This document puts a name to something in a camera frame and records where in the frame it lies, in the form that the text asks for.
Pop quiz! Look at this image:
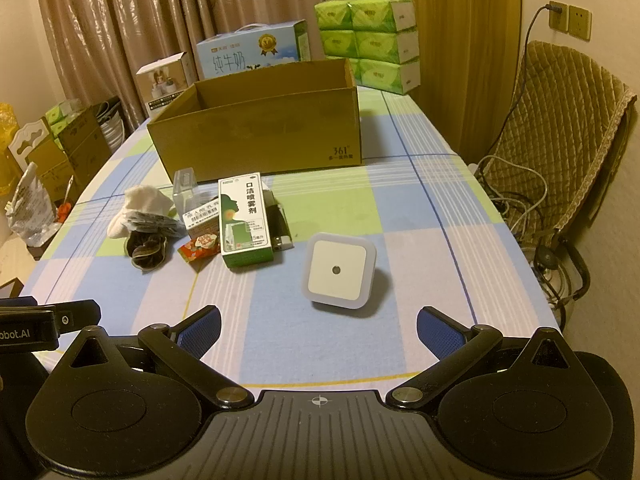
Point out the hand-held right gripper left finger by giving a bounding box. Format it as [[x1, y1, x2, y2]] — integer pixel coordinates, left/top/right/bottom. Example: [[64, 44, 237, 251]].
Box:
[[64, 305, 256, 411]]

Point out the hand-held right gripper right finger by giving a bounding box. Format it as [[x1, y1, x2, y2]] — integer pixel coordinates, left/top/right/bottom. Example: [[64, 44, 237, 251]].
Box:
[[385, 305, 577, 411]]

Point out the red snack packet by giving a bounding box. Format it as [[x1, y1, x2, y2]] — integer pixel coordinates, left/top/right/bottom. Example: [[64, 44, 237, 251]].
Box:
[[177, 232, 222, 267]]

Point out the dark brown packet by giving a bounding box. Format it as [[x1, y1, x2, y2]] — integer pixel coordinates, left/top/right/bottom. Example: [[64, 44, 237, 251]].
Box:
[[125, 229, 169, 274]]

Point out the white square night light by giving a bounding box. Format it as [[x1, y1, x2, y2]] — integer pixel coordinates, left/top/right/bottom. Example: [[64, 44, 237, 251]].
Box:
[[302, 232, 379, 312]]

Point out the green white spray carton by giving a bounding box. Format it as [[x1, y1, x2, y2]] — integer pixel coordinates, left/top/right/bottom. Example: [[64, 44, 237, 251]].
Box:
[[218, 173, 274, 272]]

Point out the white sock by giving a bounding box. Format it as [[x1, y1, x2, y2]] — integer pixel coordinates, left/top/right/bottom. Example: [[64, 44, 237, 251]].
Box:
[[107, 184, 175, 241]]

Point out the clear plastic case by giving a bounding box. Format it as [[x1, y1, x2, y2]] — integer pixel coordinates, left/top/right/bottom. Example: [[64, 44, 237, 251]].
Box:
[[172, 166, 199, 212]]

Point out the brown cardboard box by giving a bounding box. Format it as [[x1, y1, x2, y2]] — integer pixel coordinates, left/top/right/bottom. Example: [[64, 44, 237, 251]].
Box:
[[146, 58, 362, 186]]

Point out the dark wooden tray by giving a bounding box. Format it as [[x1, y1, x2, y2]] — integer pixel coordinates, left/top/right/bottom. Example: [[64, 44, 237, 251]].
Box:
[[24, 219, 62, 262]]

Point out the white plastic bag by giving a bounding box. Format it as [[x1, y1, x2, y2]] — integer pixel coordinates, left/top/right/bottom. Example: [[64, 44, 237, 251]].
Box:
[[4, 162, 57, 249]]

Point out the yellow plastic bag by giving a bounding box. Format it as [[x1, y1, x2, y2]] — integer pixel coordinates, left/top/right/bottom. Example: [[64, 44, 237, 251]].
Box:
[[0, 102, 24, 197]]

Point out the white carved chair back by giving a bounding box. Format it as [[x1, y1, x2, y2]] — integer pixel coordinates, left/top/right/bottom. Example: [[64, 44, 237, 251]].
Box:
[[7, 119, 54, 167]]

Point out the brown storage carton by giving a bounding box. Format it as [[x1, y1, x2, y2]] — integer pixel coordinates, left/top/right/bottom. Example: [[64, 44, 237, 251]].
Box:
[[27, 105, 114, 207]]

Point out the striped bag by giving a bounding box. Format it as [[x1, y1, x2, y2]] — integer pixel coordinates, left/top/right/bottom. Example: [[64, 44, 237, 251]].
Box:
[[97, 97, 126, 152]]

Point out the loose green tissue pack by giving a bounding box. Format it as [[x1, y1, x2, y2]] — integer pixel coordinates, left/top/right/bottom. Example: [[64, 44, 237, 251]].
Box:
[[45, 99, 84, 127]]

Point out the quilted chair cover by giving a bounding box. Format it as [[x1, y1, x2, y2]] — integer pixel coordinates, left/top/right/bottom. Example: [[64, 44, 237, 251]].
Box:
[[481, 39, 639, 235]]

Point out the white product box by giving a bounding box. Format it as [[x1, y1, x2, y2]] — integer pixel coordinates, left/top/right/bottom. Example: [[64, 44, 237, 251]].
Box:
[[135, 52, 199, 114]]

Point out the blue milk carton case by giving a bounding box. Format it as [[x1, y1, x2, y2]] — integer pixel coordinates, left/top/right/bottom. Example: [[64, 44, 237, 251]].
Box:
[[195, 19, 312, 82]]

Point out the wooden door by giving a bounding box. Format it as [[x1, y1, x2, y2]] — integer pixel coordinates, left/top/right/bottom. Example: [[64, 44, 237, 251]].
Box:
[[369, 0, 524, 157]]

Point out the stack of green tissue packs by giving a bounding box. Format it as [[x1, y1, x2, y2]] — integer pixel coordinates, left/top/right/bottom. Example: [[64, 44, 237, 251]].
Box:
[[314, 0, 422, 96]]

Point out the brown curtain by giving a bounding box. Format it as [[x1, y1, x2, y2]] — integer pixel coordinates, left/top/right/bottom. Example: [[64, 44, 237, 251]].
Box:
[[34, 0, 372, 117]]

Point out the black chair frame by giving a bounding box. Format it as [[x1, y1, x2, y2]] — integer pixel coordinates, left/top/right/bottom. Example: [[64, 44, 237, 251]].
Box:
[[531, 229, 592, 307]]

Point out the white cable bundle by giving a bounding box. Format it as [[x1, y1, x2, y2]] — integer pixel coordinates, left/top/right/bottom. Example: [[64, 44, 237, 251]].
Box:
[[470, 154, 549, 233]]

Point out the charger plug with cable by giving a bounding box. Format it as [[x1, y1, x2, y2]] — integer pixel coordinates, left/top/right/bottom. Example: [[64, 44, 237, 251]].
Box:
[[509, 2, 564, 111]]

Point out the wall socket plate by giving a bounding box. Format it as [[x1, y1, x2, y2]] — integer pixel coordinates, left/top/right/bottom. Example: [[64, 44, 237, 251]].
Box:
[[568, 5, 593, 41], [548, 0, 571, 32]]

